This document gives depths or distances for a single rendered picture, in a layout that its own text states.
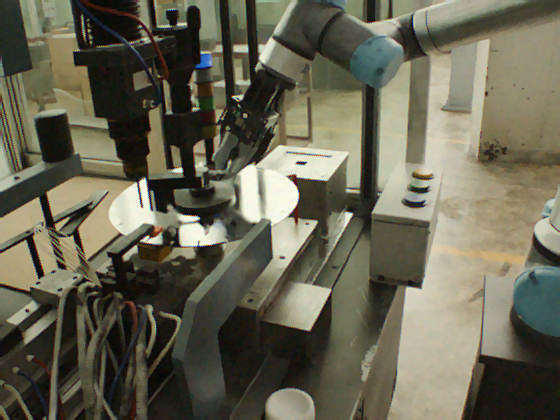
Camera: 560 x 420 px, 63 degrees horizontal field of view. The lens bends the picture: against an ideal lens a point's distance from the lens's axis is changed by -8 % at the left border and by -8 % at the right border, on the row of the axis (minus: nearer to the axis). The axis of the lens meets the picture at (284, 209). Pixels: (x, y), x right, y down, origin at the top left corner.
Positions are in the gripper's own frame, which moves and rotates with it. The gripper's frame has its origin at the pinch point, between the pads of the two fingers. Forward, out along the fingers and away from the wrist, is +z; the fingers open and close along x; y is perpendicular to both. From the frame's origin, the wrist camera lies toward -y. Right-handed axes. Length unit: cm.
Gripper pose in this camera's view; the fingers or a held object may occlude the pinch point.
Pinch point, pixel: (224, 173)
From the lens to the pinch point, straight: 87.3
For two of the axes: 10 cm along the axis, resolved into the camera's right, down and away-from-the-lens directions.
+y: -2.4, 2.6, -9.3
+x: 8.4, 5.5, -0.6
